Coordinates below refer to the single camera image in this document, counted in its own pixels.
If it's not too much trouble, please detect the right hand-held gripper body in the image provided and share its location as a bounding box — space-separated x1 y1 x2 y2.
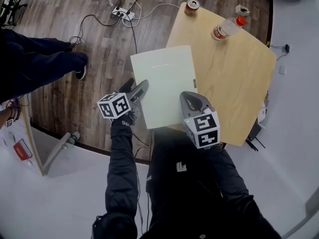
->
179 91 221 150

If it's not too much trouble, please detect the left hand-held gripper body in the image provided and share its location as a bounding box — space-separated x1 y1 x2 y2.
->
97 79 150 120

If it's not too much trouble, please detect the white folder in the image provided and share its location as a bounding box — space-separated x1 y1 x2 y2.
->
130 45 198 130

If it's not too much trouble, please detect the person's left forearm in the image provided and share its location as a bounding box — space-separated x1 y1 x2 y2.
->
104 118 139 234

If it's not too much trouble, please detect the person's right forearm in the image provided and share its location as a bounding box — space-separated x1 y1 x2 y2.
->
199 144 282 239

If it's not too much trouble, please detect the green plastic bottle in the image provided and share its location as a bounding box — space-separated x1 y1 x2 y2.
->
61 131 81 150

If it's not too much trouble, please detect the black router with antennas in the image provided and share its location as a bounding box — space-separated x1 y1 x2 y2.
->
245 121 266 151

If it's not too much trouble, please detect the person's black jacket torso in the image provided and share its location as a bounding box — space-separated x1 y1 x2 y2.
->
139 129 250 239

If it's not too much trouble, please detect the white device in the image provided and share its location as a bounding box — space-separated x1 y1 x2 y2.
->
257 103 268 123

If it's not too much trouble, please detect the white power strip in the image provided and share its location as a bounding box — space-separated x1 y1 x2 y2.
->
111 6 136 22

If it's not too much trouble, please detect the clear plastic bottle red cap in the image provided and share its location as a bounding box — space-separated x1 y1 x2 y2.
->
211 15 247 42

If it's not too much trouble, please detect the red drink can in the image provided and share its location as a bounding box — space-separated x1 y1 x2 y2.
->
184 0 200 17

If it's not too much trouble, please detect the red packet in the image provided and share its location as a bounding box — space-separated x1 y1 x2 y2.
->
12 138 33 162

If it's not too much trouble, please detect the black stand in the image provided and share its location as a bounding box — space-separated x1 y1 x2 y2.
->
0 0 28 30

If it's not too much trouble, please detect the black cable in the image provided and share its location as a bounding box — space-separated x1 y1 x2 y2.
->
69 0 144 55

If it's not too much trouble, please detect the white cable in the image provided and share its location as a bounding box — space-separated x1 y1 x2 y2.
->
121 0 180 28

